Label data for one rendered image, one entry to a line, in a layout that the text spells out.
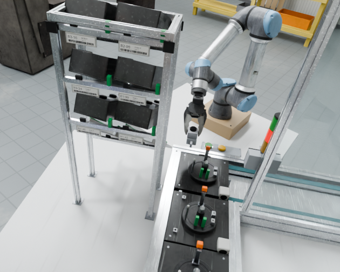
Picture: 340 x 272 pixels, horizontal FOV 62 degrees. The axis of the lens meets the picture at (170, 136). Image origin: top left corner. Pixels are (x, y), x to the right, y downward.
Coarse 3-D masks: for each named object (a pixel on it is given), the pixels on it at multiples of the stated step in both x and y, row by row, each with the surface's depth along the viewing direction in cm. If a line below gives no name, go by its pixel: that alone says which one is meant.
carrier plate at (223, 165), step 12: (180, 156) 140; (192, 156) 141; (180, 168) 133; (228, 168) 137; (180, 180) 127; (192, 180) 128; (216, 180) 130; (228, 180) 131; (192, 192) 124; (216, 192) 124
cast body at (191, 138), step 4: (188, 128) 125; (192, 128) 123; (196, 128) 124; (188, 132) 123; (192, 132) 123; (196, 132) 123; (188, 136) 124; (192, 136) 123; (196, 136) 123; (188, 140) 124; (192, 140) 124; (188, 144) 126; (192, 144) 125
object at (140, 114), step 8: (120, 104) 99; (128, 104) 99; (120, 112) 100; (128, 112) 99; (136, 112) 98; (144, 112) 98; (152, 112) 98; (120, 120) 101; (128, 120) 100; (136, 120) 99; (144, 120) 98; (152, 120) 101; (144, 128) 99
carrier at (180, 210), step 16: (176, 192) 122; (176, 208) 115; (192, 208) 114; (208, 208) 115; (224, 208) 118; (176, 224) 109; (192, 224) 108; (208, 224) 109; (224, 224) 112; (176, 240) 104; (192, 240) 105; (208, 240) 106; (224, 240) 104
